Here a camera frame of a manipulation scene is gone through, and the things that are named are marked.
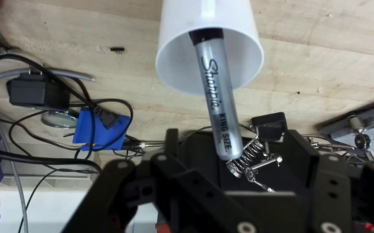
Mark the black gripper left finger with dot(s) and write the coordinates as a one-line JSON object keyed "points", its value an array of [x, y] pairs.
{"points": [[182, 181]]}

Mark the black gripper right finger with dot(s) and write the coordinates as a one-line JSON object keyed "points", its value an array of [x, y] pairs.
{"points": [[324, 172]]}

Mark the black silver Sharpie marker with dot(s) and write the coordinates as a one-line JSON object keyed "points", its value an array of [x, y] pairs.
{"points": [[219, 108]]}

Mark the white mug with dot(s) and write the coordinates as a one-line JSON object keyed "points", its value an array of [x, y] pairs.
{"points": [[182, 52]]}

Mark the helping hands clip stand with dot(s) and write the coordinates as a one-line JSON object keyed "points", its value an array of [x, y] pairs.
{"points": [[259, 150]]}

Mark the small blue plastic block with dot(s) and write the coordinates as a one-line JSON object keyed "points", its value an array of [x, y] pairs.
{"points": [[100, 130]]}

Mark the round magnifier lens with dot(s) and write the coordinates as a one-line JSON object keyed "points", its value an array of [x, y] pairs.
{"points": [[59, 119]]}

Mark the black power adapter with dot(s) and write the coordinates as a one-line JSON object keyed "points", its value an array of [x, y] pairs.
{"points": [[35, 91]]}

